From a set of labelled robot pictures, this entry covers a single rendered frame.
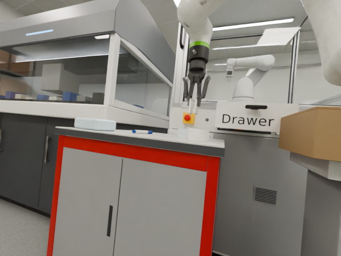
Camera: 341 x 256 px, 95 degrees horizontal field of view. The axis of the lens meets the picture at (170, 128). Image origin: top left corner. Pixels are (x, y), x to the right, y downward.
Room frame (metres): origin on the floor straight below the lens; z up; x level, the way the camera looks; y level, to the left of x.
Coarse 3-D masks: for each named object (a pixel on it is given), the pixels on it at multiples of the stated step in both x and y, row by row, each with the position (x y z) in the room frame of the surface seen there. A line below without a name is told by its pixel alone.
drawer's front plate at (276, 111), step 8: (224, 104) 0.65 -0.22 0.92; (232, 104) 0.64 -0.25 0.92; (240, 104) 0.63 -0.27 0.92; (248, 104) 0.62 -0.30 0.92; (256, 104) 0.61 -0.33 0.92; (264, 104) 0.61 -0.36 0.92; (272, 104) 0.60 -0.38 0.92; (280, 104) 0.59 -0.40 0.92; (288, 104) 0.58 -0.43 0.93; (296, 104) 0.57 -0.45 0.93; (216, 112) 0.66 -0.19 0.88; (224, 112) 0.65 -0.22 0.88; (232, 112) 0.64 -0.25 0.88; (240, 112) 0.63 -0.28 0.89; (248, 112) 0.62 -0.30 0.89; (256, 112) 0.61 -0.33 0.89; (264, 112) 0.60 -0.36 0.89; (272, 112) 0.60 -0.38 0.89; (280, 112) 0.59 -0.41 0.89; (288, 112) 0.58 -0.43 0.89; (296, 112) 0.57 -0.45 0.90; (216, 120) 0.66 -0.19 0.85; (224, 120) 0.65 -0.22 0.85; (256, 120) 0.61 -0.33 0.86; (264, 120) 0.60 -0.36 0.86; (272, 120) 0.59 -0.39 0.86; (280, 120) 0.59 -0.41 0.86; (232, 128) 0.64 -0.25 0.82; (240, 128) 0.63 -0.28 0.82; (248, 128) 0.62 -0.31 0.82; (256, 128) 0.61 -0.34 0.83; (264, 128) 0.60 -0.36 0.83; (272, 128) 0.59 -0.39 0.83
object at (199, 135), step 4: (188, 132) 0.54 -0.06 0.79; (192, 132) 0.51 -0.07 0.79; (196, 132) 0.51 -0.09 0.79; (200, 132) 0.50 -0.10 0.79; (204, 132) 0.51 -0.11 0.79; (208, 132) 0.52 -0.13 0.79; (188, 136) 0.53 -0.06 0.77; (192, 136) 0.51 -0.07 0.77; (196, 136) 0.51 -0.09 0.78; (200, 136) 0.50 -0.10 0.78; (204, 136) 0.51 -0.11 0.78; (208, 136) 0.52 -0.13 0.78; (192, 140) 0.51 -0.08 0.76; (196, 140) 0.51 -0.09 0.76; (200, 140) 0.50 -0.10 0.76; (204, 140) 0.51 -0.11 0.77
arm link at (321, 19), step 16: (304, 0) 0.57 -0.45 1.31; (320, 0) 0.52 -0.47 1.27; (336, 0) 0.50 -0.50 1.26; (320, 16) 0.53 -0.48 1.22; (336, 16) 0.50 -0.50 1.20; (320, 32) 0.54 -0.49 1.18; (336, 32) 0.50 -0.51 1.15; (320, 48) 0.55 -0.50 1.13; (336, 48) 0.50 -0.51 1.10; (336, 80) 0.52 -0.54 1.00
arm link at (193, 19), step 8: (184, 0) 0.56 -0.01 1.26; (192, 0) 0.54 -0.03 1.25; (200, 0) 0.54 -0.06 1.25; (208, 0) 0.54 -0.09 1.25; (216, 0) 0.54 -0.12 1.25; (224, 0) 0.54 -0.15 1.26; (184, 8) 0.56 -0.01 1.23; (192, 8) 0.55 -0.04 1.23; (200, 8) 0.55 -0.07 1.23; (208, 8) 0.55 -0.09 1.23; (216, 8) 0.57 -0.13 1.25; (184, 16) 0.57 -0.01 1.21; (192, 16) 0.57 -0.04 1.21; (200, 16) 0.57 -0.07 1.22; (208, 16) 0.59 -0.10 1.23; (184, 24) 0.60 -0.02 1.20; (192, 24) 0.59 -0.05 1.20; (200, 24) 0.61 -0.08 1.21; (192, 32) 0.64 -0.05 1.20
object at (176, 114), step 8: (176, 112) 1.07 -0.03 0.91; (192, 112) 1.04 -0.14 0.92; (200, 112) 1.02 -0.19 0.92; (208, 112) 1.00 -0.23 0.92; (176, 120) 1.07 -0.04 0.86; (200, 120) 1.02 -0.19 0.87; (176, 128) 1.07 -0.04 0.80; (184, 128) 1.05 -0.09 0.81; (192, 128) 1.03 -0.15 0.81; (200, 128) 1.02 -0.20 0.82; (208, 128) 1.00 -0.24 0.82; (216, 128) 0.99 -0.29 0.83; (224, 128) 1.36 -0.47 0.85; (264, 136) 0.90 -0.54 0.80; (272, 136) 0.88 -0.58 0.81
